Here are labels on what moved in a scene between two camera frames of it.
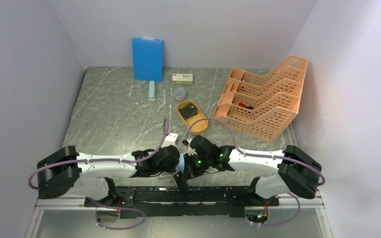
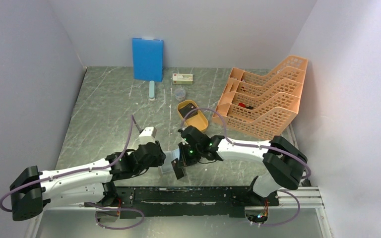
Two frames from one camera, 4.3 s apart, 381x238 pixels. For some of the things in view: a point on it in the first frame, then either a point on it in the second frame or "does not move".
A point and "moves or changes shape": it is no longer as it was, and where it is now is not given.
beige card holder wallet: x=180 y=167 moves or changes shape
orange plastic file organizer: x=263 y=106 does not move
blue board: x=148 y=57 does not move
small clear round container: x=180 y=94 does not move
